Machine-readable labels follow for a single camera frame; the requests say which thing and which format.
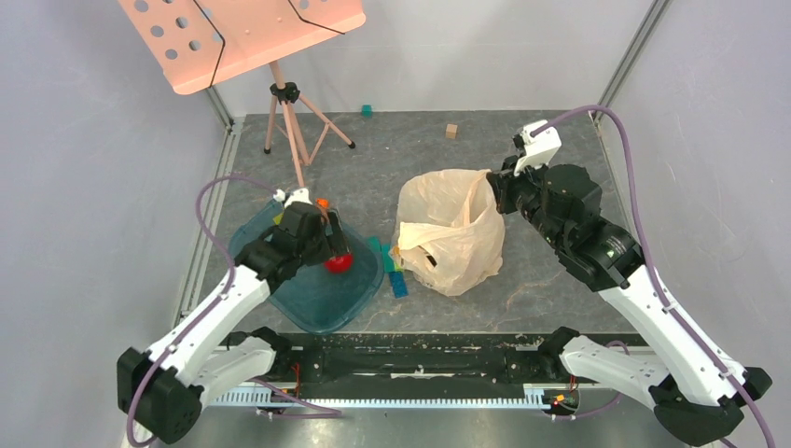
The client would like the translucent cream plastic bag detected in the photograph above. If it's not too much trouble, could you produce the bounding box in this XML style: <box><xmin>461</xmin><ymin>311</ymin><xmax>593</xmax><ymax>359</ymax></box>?
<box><xmin>390</xmin><ymin>169</ymin><xmax>506</xmax><ymax>297</ymax></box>

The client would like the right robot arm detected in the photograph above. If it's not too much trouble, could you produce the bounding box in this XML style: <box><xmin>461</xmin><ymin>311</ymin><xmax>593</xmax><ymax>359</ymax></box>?
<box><xmin>486</xmin><ymin>157</ymin><xmax>772</xmax><ymax>446</ymax></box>

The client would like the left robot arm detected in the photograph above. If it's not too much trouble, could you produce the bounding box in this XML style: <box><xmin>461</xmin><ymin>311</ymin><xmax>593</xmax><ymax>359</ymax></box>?
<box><xmin>116</xmin><ymin>201</ymin><xmax>350</xmax><ymax>447</ymax></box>

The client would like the teal plastic tray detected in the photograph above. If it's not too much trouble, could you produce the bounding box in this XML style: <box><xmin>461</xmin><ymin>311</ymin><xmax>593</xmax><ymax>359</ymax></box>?
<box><xmin>229</xmin><ymin>202</ymin><xmax>383</xmax><ymax>334</ymax></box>

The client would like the teal small block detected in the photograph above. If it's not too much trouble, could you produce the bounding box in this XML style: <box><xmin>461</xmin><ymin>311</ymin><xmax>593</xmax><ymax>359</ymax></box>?
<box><xmin>367</xmin><ymin>236</ymin><xmax>382</xmax><ymax>253</ymax></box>

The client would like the teal long block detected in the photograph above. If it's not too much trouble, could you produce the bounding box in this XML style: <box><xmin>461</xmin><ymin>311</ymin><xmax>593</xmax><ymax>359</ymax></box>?
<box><xmin>381</xmin><ymin>245</ymin><xmax>398</xmax><ymax>273</ymax></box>

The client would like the small wooden cube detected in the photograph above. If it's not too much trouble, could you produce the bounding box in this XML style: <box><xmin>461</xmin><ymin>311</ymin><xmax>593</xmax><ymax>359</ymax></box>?
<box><xmin>445</xmin><ymin>123</ymin><xmax>458</xmax><ymax>139</ymax></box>

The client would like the blue lego brick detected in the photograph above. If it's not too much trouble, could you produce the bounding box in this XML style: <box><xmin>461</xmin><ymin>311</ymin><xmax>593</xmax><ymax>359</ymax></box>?
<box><xmin>388</xmin><ymin>271</ymin><xmax>409</xmax><ymax>299</ymax></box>

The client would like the pink music stand desk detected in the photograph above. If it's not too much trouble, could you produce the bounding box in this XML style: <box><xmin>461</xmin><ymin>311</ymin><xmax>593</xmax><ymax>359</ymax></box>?
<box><xmin>119</xmin><ymin>0</ymin><xmax>366</xmax><ymax>95</ymax></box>

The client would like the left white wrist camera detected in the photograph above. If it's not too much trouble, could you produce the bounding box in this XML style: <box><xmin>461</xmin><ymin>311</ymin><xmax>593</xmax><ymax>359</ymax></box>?
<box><xmin>272</xmin><ymin>188</ymin><xmax>313</xmax><ymax>209</ymax></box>

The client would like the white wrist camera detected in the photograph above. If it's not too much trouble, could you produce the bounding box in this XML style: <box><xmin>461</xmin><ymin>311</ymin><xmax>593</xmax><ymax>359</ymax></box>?
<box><xmin>272</xmin><ymin>188</ymin><xmax>313</xmax><ymax>209</ymax></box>
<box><xmin>513</xmin><ymin>119</ymin><xmax>562</xmax><ymax>176</ymax></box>

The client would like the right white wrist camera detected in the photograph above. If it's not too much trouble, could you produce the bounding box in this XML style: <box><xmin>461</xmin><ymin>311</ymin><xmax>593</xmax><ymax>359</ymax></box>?
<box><xmin>513</xmin><ymin>119</ymin><xmax>562</xmax><ymax>176</ymax></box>

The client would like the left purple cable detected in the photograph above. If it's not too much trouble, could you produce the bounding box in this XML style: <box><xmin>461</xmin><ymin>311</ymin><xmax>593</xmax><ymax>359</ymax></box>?
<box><xmin>125</xmin><ymin>175</ymin><xmax>343</xmax><ymax>448</ymax></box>

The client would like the purple cable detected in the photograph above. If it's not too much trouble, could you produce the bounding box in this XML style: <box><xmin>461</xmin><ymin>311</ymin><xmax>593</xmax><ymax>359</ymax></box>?
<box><xmin>534</xmin><ymin>105</ymin><xmax>777</xmax><ymax>448</ymax></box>
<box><xmin>125</xmin><ymin>175</ymin><xmax>343</xmax><ymax>448</ymax></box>

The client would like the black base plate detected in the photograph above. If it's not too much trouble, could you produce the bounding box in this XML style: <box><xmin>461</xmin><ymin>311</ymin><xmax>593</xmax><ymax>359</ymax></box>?
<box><xmin>260</xmin><ymin>332</ymin><xmax>571</xmax><ymax>400</ymax></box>

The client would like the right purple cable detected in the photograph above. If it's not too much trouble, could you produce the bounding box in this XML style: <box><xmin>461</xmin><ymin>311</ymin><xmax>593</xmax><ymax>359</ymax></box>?
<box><xmin>534</xmin><ymin>105</ymin><xmax>777</xmax><ymax>448</ymax></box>

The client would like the aluminium frame rail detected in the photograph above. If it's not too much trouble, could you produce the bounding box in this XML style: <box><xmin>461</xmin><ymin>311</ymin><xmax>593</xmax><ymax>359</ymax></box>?
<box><xmin>120</xmin><ymin>345</ymin><xmax>721</xmax><ymax>448</ymax></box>

